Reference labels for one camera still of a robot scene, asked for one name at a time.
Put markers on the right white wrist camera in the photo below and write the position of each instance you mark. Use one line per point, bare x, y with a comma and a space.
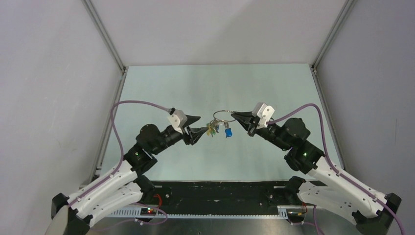
262, 113

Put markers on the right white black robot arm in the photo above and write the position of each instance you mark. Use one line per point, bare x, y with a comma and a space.
369, 210

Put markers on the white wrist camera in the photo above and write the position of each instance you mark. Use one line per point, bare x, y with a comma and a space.
177, 120
262, 113

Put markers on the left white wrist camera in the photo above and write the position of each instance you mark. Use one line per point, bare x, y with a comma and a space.
177, 120

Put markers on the right aluminium corner post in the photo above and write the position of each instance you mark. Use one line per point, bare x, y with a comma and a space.
335, 29

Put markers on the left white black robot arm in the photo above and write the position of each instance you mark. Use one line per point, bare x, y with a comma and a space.
125, 183

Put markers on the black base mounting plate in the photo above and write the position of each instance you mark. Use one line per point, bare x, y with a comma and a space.
222, 198

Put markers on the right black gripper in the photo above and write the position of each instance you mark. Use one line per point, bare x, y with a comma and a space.
247, 122

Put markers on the aluminium frame rail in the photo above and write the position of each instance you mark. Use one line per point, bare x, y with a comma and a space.
210, 199

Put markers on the left aluminium corner post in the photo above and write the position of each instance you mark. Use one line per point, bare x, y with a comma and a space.
102, 31

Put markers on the left controller board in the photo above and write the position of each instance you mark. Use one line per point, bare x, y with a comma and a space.
148, 212

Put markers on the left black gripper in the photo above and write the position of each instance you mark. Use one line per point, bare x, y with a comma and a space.
195, 134

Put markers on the aluminium corner post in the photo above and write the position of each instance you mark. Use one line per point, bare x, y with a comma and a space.
335, 29
102, 31

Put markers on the right controller board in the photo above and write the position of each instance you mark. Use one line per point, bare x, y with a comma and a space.
296, 214

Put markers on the controller board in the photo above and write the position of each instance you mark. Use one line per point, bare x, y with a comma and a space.
296, 214
148, 212

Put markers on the keyring with coloured keys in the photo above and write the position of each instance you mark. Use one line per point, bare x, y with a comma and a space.
214, 125

